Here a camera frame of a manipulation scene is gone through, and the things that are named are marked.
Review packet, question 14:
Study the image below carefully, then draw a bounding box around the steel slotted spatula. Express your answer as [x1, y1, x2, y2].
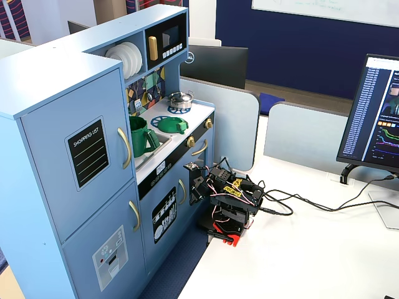
[133, 90, 144, 113]

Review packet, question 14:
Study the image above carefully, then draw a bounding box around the black power cable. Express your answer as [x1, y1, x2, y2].
[263, 188, 399, 216]

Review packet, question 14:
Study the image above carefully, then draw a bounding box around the black USB cable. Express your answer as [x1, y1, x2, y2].
[261, 174, 399, 216]

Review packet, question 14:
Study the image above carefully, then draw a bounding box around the dishwasher door with print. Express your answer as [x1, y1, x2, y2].
[138, 164, 191, 275]

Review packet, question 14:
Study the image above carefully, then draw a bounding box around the blue fabric cushion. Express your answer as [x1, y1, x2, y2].
[258, 92, 286, 115]

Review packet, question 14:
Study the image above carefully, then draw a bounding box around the silver monitor base plate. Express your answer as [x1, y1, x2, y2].
[367, 189, 399, 232]

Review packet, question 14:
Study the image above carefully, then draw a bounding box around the gold dishwasher handle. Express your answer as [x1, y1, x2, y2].
[178, 178, 188, 206]

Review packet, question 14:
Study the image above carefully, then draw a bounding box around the white box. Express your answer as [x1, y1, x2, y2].
[188, 37, 223, 48]

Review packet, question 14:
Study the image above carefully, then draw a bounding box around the monitor with lit screen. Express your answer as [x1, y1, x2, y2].
[335, 53, 399, 174]

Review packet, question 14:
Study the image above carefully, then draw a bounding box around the grey sink basin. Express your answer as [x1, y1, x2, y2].
[135, 131, 173, 171]

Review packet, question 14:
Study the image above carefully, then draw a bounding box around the black Dell monitor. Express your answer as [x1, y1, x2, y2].
[180, 44, 249, 90]

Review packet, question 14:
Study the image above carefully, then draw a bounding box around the steel pot with lid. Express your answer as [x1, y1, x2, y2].
[168, 90, 195, 110]

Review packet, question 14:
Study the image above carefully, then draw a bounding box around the grey desk divider panel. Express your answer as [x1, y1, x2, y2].
[180, 77, 261, 173]
[262, 100, 353, 169]

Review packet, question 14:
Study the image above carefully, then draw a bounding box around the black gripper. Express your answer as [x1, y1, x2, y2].
[188, 174, 219, 206]

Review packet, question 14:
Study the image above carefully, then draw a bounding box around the green pitcher lid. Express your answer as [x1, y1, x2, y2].
[156, 115, 190, 135]

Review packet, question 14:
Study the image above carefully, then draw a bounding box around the black microwave door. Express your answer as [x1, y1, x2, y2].
[144, 14, 188, 71]

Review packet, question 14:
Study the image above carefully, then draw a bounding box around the dark monitor back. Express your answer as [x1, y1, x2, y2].
[67, 20, 90, 36]

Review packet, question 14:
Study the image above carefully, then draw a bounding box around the steel ladle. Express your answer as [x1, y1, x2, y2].
[145, 72, 154, 102]

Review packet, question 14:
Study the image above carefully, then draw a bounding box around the gold oven handle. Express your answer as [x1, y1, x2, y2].
[190, 138, 209, 156]

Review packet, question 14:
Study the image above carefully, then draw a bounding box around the freezer door with dispenser print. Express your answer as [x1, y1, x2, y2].
[61, 180, 147, 299]

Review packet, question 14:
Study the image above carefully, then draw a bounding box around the gold microwave handle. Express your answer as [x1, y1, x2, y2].
[147, 36, 158, 61]

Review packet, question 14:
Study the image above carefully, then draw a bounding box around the blue toy kitchen unit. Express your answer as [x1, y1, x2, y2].
[0, 4, 216, 299]

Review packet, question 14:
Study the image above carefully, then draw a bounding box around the whiteboard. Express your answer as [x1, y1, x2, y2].
[251, 0, 399, 29]

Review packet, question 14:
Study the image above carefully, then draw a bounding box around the white toy plate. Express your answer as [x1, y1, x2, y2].
[115, 43, 137, 78]
[124, 41, 143, 76]
[105, 46, 129, 80]

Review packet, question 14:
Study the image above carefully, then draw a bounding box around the red table clamp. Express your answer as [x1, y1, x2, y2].
[211, 219, 243, 249]

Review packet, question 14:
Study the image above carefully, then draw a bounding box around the green plastic pitcher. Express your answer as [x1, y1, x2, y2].
[128, 116, 161, 158]

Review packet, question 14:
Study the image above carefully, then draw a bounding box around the blue oven door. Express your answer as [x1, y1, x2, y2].
[188, 133, 215, 200]

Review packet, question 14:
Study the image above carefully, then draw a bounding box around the fridge door with shopping list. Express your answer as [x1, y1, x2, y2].
[19, 68, 137, 244]

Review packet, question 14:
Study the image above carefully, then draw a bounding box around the gold fridge door handle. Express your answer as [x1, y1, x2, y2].
[117, 126, 132, 170]

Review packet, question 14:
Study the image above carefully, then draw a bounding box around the gold freezer door handle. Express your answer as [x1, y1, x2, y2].
[128, 200, 142, 232]

